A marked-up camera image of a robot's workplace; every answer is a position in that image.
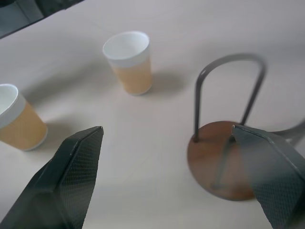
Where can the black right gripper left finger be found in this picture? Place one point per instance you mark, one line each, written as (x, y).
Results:
(62, 176)

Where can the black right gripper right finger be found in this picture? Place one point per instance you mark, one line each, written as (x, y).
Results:
(274, 171)

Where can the orange white paper cup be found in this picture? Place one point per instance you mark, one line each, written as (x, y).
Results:
(130, 63)
(17, 121)

